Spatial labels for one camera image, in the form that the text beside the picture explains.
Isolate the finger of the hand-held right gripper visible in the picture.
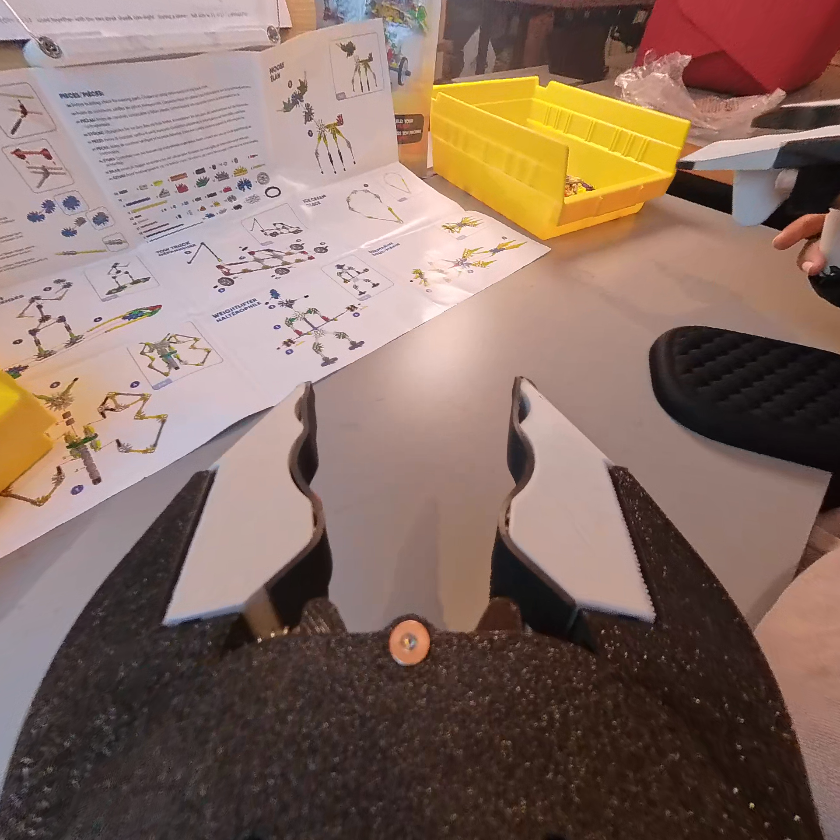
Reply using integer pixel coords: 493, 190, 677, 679
750, 100, 840, 131
676, 126, 840, 228

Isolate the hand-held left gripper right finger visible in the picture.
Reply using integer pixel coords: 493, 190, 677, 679
489, 376, 658, 654

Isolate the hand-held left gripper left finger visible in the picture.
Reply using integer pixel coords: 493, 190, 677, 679
163, 381, 329, 643

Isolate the white building instruction sheet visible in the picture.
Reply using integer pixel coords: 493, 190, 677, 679
0, 18, 552, 559

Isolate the yellow plastic parts bin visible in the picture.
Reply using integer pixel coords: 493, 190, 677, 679
430, 75, 691, 241
0, 369, 56, 493

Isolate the white printed task card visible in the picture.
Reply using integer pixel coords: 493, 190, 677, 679
0, 0, 293, 48

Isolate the person's right hand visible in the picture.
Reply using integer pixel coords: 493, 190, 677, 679
773, 213, 826, 275

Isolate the clear plastic bag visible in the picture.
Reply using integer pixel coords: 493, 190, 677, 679
616, 51, 788, 148

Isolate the red fabric bag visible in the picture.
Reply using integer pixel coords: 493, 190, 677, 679
635, 0, 840, 98

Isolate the black chair armrest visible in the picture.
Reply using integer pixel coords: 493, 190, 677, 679
648, 326, 840, 473

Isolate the person's beige trouser leg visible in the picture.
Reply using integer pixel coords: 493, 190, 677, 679
755, 525, 840, 840

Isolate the colourful toy set box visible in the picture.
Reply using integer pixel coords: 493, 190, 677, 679
315, 0, 450, 178

